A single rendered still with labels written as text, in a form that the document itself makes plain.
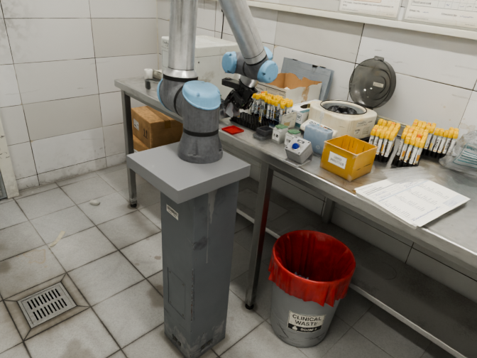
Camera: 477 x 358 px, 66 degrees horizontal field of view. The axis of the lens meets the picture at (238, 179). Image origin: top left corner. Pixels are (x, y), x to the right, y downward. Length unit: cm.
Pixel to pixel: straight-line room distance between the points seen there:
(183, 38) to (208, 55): 52
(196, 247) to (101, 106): 193
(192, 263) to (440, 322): 106
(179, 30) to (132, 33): 181
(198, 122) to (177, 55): 23
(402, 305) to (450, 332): 19
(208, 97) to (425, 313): 128
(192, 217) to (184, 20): 61
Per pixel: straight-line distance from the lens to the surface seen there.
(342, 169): 128
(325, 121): 158
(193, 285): 140
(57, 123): 292
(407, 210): 118
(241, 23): 118
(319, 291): 153
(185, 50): 122
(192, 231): 124
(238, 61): 134
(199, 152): 116
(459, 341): 179
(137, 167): 119
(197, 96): 112
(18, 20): 273
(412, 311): 180
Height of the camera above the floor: 144
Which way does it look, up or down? 29 degrees down
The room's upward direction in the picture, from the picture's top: 5 degrees clockwise
